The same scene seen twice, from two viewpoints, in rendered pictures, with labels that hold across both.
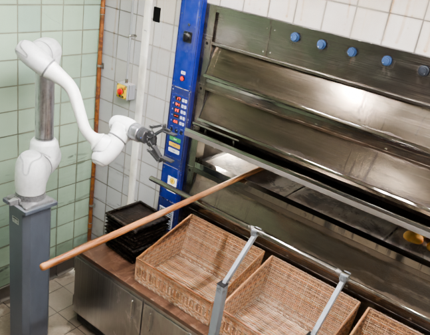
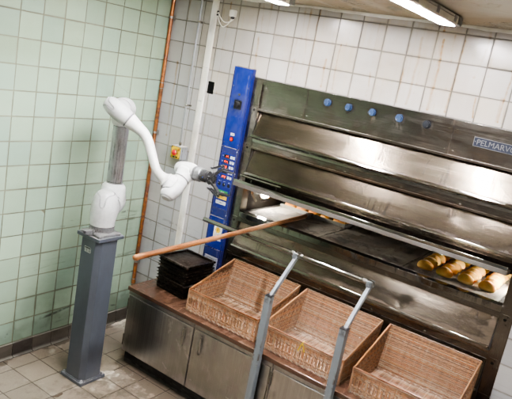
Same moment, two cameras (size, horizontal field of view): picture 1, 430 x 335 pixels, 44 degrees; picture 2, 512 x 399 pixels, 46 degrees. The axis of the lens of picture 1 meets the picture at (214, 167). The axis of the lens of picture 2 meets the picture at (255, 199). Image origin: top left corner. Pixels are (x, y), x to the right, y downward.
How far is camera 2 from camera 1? 110 cm
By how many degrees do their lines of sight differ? 10
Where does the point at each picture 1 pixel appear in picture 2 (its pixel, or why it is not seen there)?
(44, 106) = (118, 153)
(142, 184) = (188, 237)
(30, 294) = (92, 320)
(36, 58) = (120, 111)
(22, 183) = (98, 214)
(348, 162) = (371, 200)
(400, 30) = (408, 95)
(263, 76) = (301, 134)
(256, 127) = (294, 176)
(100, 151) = (168, 187)
